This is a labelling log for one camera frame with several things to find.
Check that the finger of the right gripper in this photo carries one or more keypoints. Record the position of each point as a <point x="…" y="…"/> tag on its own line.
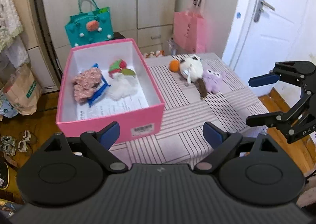
<point x="271" y="120"/>
<point x="263" y="80"/>

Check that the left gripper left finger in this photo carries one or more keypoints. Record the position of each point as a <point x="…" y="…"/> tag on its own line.
<point x="97" y="145"/>

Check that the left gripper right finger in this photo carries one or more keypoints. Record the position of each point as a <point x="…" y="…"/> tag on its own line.
<point x="223" y="145"/>

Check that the white mesh bath sponge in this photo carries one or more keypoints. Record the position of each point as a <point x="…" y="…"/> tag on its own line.
<point x="121" y="87"/>

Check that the pink floral fabric scrunchie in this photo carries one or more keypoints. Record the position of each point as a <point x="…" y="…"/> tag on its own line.
<point x="86" y="83"/>

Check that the green round sponge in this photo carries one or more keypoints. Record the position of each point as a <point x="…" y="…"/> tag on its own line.
<point x="128" y="72"/>

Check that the white plush toy orange ball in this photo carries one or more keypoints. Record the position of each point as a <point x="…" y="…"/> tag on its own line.
<point x="191" y="70"/>

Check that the red strawberry plush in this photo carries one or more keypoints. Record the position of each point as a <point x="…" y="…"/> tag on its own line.
<point x="117" y="67"/>

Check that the printed paper sheet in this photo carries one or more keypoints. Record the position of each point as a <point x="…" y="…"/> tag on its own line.
<point x="105" y="106"/>

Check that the purple owl plush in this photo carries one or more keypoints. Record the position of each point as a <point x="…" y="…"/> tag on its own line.
<point x="213" y="80"/>

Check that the white door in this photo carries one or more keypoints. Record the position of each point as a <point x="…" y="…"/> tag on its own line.
<point x="253" y="48"/>

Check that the pink cardboard box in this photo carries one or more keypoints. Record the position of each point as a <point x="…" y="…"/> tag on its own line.
<point x="134" y="124"/>

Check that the striped pink tablecloth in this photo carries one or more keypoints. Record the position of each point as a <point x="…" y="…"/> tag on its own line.
<point x="180" y="139"/>

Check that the pink paper gift bag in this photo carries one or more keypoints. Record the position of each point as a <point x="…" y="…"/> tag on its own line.
<point x="190" y="27"/>

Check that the brown paper bag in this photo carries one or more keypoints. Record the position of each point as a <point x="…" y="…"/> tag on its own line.
<point x="23" y="91"/>

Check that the shoes on floor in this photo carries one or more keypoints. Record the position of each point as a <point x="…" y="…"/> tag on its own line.
<point x="10" y="145"/>

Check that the teal felt tote bag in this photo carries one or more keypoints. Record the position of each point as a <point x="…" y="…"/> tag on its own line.
<point x="90" y="27"/>

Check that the cream knitted cardigan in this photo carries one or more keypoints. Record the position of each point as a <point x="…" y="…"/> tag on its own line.
<point x="11" y="25"/>

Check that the silver door handle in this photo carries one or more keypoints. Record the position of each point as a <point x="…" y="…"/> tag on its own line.
<point x="259" y="9"/>

